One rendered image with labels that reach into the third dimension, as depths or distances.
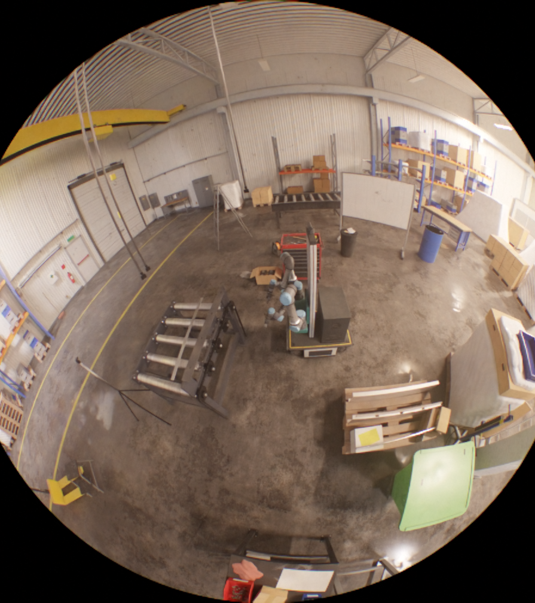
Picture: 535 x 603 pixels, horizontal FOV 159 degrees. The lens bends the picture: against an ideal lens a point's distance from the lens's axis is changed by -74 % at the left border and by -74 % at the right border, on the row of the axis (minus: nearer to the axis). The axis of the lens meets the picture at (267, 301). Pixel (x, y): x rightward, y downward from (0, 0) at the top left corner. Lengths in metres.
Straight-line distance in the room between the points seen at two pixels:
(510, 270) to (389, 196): 4.92
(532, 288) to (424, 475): 6.43
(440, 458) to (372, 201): 5.01
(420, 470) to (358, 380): 1.59
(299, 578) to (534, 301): 7.59
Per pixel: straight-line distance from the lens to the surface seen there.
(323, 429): 2.61
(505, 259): 7.93
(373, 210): 5.29
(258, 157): 11.22
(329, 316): 2.29
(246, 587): 2.35
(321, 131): 11.14
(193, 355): 1.86
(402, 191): 5.14
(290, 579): 2.28
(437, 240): 5.68
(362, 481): 2.72
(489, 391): 2.66
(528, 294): 7.67
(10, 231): 10.40
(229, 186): 9.55
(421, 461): 2.03
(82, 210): 11.51
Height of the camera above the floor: 2.57
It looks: 44 degrees down
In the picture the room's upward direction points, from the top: 12 degrees counter-clockwise
